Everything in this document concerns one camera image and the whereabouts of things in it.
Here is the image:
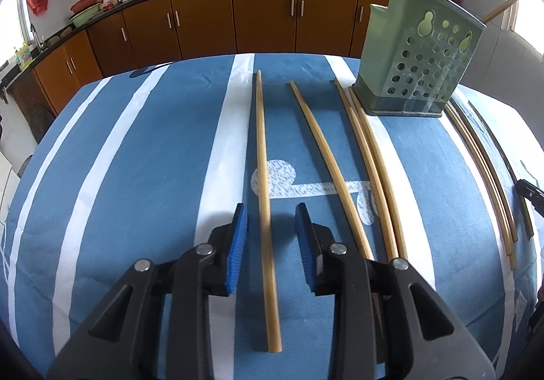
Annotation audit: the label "green basin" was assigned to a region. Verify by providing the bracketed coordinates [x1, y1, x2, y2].
[70, 8, 105, 29]

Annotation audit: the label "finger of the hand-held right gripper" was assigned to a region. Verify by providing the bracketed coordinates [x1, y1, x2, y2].
[516, 179, 544, 217]

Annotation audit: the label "red basin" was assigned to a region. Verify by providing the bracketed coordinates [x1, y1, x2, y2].
[70, 0, 103, 15]

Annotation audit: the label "blue white striped tablecloth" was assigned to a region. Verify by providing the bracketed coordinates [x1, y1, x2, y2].
[0, 53, 544, 380]

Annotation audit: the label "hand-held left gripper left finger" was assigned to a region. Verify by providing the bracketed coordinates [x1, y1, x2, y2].
[47, 203, 249, 380]

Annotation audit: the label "yellow detergent bottle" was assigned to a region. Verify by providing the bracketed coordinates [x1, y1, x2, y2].
[15, 44, 34, 70]

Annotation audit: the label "wooden chopstick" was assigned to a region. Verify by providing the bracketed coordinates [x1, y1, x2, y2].
[334, 78, 400, 260]
[482, 0, 533, 23]
[448, 103, 517, 271]
[255, 70, 282, 353]
[347, 86, 409, 260]
[289, 81, 375, 262]

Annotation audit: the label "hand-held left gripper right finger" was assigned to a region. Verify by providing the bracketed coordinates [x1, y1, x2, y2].
[294, 202, 498, 380]

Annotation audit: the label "window beside sink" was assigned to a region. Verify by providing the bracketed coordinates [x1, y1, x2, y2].
[0, 0, 27, 66]

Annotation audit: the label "green perforated chopstick holder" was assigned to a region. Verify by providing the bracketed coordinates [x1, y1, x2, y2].
[351, 0, 487, 119]

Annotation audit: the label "wooden base cabinets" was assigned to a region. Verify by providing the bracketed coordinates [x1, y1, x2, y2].
[8, 0, 394, 117]

